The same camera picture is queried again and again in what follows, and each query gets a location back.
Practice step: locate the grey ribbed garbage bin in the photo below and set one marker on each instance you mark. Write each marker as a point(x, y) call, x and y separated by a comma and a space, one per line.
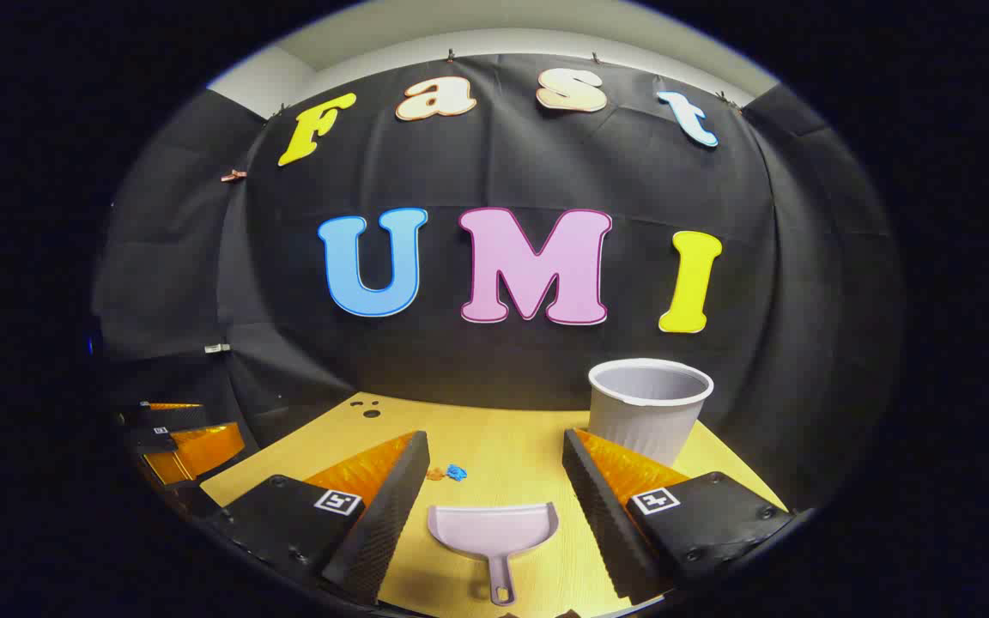
point(645, 429)

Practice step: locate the copper cloth clip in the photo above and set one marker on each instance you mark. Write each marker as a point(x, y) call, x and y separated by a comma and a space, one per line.
point(234, 176)

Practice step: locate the yellow wooden desktop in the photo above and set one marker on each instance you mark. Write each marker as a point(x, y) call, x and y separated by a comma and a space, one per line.
point(503, 463)

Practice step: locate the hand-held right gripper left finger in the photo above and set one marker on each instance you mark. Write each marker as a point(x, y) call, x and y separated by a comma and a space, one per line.
point(391, 515)

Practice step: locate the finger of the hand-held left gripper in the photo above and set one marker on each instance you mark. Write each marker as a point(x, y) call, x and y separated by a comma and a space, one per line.
point(198, 453)
point(164, 416)

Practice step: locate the blue trash scrap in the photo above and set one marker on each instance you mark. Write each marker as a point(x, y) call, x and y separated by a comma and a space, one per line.
point(457, 473)

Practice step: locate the lilac plastic dustpan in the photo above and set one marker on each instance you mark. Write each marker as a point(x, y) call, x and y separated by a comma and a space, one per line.
point(494, 528)

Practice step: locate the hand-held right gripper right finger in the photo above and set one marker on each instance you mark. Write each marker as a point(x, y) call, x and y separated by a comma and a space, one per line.
point(602, 524)

